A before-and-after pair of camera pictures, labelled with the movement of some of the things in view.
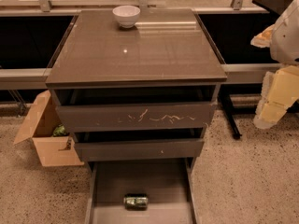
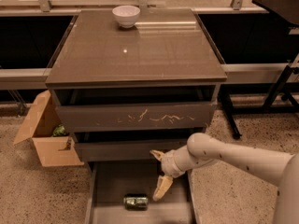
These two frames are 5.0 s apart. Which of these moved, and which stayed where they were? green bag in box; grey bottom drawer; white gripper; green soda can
Moved: white gripper
Stayed: green bag in box; green soda can; grey bottom drawer
